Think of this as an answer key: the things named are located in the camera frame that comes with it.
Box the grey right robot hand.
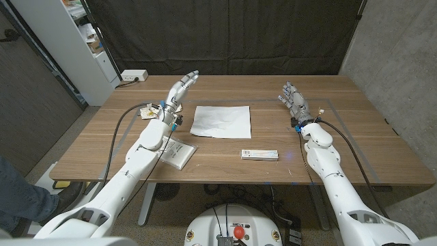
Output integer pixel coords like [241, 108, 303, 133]
[277, 81, 319, 130]

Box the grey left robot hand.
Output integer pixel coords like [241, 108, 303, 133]
[158, 70, 200, 126]

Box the white paper sheet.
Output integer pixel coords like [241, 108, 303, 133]
[190, 105, 253, 139]

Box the white toothpaste box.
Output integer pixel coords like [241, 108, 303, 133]
[240, 149, 279, 162]

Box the long white patterned package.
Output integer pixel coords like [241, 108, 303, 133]
[139, 103, 184, 120]

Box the white power strip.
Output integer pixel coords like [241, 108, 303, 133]
[120, 69, 150, 82]

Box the clear plastic packet with card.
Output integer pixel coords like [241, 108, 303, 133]
[159, 135, 199, 171]

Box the black backdrop curtain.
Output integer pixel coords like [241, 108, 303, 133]
[85, 0, 368, 77]

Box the black backdrop pole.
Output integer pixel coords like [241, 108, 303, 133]
[79, 0, 124, 82]

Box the round black floor fan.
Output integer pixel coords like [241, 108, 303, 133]
[153, 183, 181, 202]

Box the small cardboard box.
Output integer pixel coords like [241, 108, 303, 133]
[87, 38, 104, 54]

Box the grey table leg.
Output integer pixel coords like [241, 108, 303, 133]
[137, 182, 158, 227]
[309, 185, 331, 232]

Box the white shelf cabinet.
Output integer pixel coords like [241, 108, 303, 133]
[10, 0, 121, 107]

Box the black floor power strip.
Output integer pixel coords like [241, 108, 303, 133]
[285, 218, 303, 246]

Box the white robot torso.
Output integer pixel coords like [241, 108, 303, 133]
[184, 204, 283, 246]

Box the dark shoe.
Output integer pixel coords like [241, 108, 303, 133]
[40, 181, 85, 226]

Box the person's leg in jeans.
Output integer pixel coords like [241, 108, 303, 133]
[0, 155, 59, 234]

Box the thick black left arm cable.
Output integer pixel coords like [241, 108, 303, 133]
[101, 102, 160, 187]

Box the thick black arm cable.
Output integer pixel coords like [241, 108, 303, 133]
[317, 118, 391, 219]
[101, 102, 160, 187]

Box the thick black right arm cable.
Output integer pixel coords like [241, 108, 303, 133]
[317, 118, 391, 219]

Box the black door handle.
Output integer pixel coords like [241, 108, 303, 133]
[0, 29, 22, 44]

